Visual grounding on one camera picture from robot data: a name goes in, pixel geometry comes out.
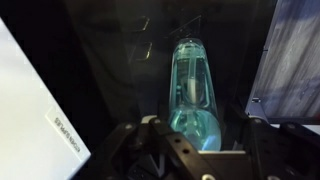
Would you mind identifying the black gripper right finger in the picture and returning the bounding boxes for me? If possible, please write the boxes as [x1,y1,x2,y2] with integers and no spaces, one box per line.
[232,108,320,180]

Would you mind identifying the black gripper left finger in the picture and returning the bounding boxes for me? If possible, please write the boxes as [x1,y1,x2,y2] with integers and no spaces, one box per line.
[83,117,222,180]

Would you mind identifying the green hand sanitizer pump bottle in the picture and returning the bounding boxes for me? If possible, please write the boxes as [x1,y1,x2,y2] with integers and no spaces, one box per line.
[167,37,223,153]

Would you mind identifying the black stainless microwave oven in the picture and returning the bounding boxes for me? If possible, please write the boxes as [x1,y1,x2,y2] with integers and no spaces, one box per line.
[0,0,278,180]

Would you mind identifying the white upper cabinets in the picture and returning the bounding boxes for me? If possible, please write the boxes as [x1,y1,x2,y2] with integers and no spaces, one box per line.
[0,18,92,180]

